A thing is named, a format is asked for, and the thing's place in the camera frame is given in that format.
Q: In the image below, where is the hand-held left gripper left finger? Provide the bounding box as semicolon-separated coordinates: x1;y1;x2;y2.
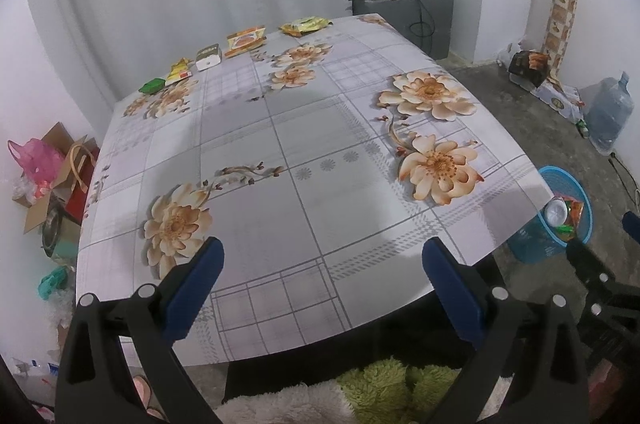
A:
55;235;226;424

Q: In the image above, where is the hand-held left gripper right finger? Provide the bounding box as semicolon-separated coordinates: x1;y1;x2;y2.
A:
421;237;591;424

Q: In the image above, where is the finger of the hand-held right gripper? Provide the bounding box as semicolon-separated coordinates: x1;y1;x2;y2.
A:
622;211;640;247
566;237;617;290

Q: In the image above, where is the blue plastic waste basket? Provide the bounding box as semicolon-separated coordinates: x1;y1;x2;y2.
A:
507;165;593;265

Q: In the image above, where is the green fluffy cloth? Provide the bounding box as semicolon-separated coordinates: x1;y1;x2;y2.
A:
337;356;463;424

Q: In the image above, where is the pink slipper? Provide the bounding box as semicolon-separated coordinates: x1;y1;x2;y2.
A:
132;374;166;420

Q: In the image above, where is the blue water jug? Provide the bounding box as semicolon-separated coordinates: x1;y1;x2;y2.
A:
584;72;632;155

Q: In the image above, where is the green plastic bag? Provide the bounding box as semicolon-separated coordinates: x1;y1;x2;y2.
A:
39;267;69;300

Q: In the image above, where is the white fluffy cloth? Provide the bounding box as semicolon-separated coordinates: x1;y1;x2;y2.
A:
220;379;351;424

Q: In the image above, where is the printed flat carton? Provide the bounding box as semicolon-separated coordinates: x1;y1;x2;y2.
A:
535;77;586;122

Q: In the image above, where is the dark round pot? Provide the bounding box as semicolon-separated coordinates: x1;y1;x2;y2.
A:
41;204;81;260

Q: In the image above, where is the floral tablecloth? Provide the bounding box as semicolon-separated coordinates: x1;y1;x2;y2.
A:
75;13;556;364

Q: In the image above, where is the pink plastic bag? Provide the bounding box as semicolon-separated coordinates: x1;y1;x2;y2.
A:
7;138;66;197

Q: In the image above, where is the cardboard box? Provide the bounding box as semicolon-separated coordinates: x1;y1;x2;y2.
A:
12;121;101;235

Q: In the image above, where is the white plastic bag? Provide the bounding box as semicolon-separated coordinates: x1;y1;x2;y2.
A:
497;42;531;65

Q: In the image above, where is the yellow red snack packet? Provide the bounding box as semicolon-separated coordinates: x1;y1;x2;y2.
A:
165;58;194;85

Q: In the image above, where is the white brown snack box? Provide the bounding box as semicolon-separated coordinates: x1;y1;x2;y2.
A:
195;44;222;71

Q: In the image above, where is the orange snack packet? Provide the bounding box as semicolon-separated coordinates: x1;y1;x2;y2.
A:
223;24;267;58

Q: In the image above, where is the grey cabinet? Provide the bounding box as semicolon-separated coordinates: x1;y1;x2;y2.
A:
351;0;455;60

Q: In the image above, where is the floor power cable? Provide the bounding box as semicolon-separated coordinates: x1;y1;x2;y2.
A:
607;154;640;206

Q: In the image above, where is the paper bag with handles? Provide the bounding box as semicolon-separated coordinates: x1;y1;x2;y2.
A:
64;141;101;225

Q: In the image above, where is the black cable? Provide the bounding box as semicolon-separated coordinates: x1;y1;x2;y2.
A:
407;0;436;40

